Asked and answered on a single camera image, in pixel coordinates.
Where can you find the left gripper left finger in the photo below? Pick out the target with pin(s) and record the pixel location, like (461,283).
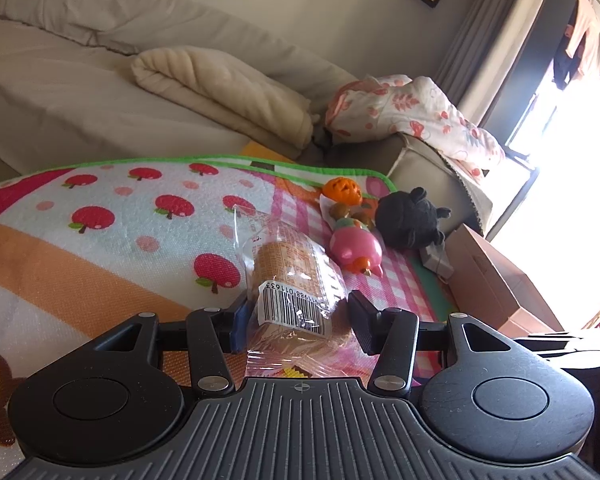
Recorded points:
(210,333)

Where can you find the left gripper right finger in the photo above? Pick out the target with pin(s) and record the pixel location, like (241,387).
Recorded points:
(390,334)

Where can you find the packaged bread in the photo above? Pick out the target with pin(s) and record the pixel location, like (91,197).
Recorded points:
(298,326)

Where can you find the white power strip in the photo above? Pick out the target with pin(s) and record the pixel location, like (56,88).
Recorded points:
(435,259)

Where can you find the pink pig toy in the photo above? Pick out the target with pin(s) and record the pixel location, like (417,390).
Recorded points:
(355,249)

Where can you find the pink cardboard box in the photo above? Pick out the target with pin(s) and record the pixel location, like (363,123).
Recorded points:
(488,286)

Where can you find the black plush toy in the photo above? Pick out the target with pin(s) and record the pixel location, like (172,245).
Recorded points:
(408,220)

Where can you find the tray of brown balls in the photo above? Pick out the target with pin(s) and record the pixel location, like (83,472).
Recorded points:
(334,213)

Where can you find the orange lattice ball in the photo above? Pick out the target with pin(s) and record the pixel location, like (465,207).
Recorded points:
(343,190)

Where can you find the colourful play mat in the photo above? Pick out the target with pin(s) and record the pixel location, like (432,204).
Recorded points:
(82,248)

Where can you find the floral white quilt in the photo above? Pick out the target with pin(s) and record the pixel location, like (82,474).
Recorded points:
(374,108)

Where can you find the folded beige blanket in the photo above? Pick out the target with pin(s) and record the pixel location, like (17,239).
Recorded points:
(228,91)

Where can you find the beige sofa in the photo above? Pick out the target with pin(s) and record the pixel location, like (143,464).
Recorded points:
(91,80)

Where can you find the grey curtain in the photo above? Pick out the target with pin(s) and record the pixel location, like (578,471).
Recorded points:
(485,50)

